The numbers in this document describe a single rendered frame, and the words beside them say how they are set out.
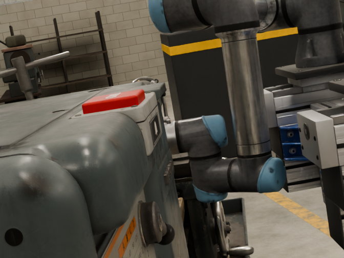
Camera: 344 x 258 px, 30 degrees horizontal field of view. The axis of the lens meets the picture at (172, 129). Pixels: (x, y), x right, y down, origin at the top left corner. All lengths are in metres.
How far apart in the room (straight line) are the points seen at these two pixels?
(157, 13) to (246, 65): 0.23
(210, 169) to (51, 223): 0.98
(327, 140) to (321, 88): 0.52
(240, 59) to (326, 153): 0.28
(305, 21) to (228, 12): 0.42
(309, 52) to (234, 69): 0.41
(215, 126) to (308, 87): 0.36
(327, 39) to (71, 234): 1.30
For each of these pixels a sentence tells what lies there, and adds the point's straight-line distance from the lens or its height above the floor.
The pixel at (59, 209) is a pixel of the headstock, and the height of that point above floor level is 1.22.
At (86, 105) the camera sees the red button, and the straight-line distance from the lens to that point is 0.68.
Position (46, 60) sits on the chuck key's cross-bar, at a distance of 1.21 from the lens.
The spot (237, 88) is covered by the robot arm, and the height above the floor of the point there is 1.18.
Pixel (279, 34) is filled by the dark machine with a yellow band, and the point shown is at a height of 1.07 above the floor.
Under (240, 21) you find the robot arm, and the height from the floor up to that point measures 1.31.
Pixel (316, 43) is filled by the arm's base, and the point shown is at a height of 1.22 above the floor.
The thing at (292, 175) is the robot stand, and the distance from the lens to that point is 1.72.
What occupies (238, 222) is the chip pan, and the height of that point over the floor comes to 0.54.
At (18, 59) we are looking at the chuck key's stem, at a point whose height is 1.32.
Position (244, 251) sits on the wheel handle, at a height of 0.70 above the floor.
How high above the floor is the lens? 1.33
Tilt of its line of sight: 9 degrees down
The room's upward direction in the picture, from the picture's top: 10 degrees counter-clockwise
